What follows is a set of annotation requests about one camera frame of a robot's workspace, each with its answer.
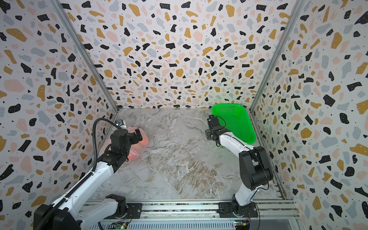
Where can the orange tangerine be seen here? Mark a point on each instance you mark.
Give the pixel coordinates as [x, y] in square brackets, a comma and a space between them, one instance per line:
[144, 141]

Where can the left corner aluminium post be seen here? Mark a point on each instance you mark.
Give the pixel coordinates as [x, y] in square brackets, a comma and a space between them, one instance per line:
[57, 7]

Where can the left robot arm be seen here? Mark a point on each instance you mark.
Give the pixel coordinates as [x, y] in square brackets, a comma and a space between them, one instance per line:
[65, 213]

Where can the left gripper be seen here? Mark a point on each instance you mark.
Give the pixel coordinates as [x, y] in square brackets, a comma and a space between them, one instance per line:
[134, 139]

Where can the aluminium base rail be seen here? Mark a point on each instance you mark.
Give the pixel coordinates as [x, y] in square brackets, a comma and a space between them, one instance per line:
[205, 215]

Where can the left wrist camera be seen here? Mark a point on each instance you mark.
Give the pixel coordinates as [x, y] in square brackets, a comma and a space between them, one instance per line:
[120, 123]

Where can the pink plastic bag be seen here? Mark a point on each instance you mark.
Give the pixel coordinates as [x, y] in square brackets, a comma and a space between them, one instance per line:
[136, 150]

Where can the green plastic basket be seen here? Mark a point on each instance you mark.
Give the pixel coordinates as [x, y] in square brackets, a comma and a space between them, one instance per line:
[235, 118]

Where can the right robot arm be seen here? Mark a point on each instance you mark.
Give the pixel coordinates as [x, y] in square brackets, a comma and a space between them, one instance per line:
[254, 165]

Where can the corner aluminium post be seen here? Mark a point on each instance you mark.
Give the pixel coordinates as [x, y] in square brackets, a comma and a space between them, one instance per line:
[57, 7]
[279, 49]

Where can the right corner aluminium post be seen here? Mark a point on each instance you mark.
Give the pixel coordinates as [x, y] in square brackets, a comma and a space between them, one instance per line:
[279, 49]

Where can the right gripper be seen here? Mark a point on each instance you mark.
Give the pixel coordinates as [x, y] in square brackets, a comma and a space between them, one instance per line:
[207, 133]

